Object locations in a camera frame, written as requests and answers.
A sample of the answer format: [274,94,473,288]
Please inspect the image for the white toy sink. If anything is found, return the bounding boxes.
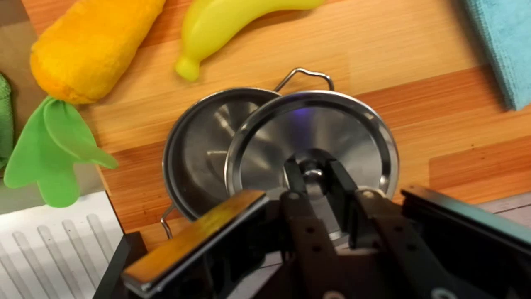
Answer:
[0,22,126,299]

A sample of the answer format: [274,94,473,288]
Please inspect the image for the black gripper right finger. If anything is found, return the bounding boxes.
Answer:
[322,157,478,299]

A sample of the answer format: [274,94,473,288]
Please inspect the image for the orange plush carrot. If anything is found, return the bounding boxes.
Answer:
[2,0,168,210]

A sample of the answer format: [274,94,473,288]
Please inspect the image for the light blue cloth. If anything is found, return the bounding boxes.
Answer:
[463,0,531,112]

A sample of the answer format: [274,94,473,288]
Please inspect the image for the yellow toy banana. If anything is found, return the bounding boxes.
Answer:
[175,0,326,84]

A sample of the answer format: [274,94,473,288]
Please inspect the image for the wooden cutting board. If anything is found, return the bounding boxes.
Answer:
[22,0,531,235]

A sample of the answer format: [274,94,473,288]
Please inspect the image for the round steel pot lid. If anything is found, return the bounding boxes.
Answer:
[223,89,402,208]

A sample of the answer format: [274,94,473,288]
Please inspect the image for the small steel pot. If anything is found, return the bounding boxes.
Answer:
[160,65,337,241]

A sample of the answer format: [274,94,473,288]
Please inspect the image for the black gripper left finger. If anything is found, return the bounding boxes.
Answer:
[279,157,347,299]

